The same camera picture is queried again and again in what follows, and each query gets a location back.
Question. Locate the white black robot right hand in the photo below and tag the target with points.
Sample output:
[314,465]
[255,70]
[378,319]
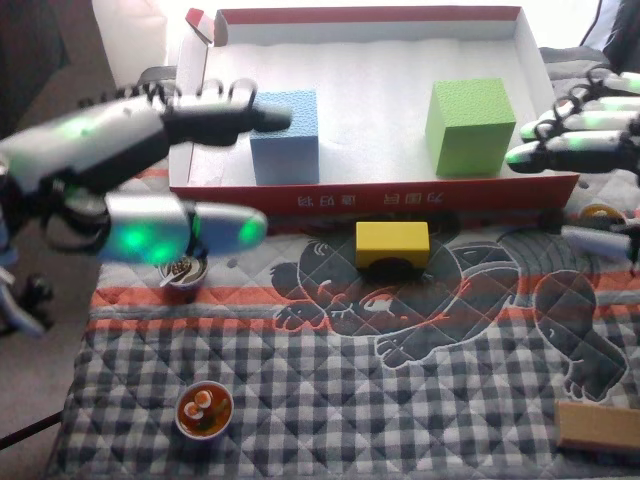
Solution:
[590,150]

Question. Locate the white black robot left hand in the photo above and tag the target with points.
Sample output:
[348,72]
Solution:
[75,145]

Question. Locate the red white cardboard box tray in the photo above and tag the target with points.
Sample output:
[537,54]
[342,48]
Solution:
[225,201]

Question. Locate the small toy food bowl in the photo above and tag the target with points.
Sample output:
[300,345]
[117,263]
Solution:
[600,214]

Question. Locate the white foam board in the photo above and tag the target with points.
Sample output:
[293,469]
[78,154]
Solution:
[132,40]

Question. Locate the green cube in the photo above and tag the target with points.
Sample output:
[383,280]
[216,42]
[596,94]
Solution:
[470,145]

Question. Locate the toy coffee cup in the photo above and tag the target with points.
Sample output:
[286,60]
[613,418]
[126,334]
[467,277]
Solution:
[182,274]

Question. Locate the blue cube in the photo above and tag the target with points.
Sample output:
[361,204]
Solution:
[285,155]

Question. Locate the yellow arch block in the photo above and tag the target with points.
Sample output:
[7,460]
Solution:
[392,240]

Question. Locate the wooden block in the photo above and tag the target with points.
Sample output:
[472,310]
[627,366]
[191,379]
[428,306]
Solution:
[597,425]

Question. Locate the toy noodle soup bowl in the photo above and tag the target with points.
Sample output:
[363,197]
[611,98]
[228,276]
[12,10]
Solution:
[204,411]

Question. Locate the grey checked bear quilt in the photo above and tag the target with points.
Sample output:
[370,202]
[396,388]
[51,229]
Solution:
[350,400]

